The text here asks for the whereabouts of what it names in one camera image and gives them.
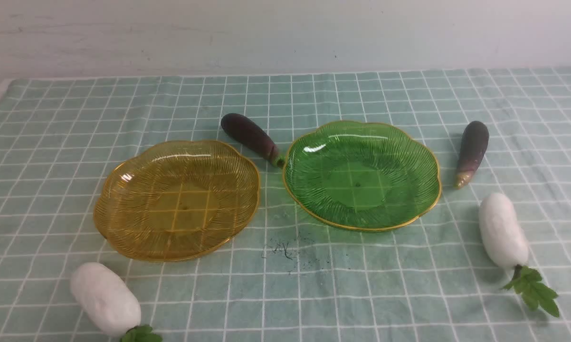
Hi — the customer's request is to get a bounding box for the purple eggplant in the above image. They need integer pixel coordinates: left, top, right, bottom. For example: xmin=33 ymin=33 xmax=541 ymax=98
xmin=220 ymin=113 xmax=286 ymax=168
xmin=454 ymin=121 xmax=490 ymax=189

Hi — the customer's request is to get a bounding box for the white radish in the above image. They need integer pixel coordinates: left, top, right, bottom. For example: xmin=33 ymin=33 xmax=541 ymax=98
xmin=478 ymin=193 xmax=561 ymax=318
xmin=70 ymin=262 xmax=163 ymax=342

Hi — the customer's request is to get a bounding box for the green glass plate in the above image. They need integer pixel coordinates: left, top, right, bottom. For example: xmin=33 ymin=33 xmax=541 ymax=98
xmin=283 ymin=121 xmax=442 ymax=232

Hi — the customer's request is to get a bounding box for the amber glass plate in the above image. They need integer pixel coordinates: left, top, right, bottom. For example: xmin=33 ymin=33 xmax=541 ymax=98
xmin=94 ymin=140 xmax=261 ymax=262

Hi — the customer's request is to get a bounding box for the green checkered tablecloth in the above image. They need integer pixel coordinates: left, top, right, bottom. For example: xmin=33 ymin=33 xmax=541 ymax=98
xmin=0 ymin=66 xmax=571 ymax=342

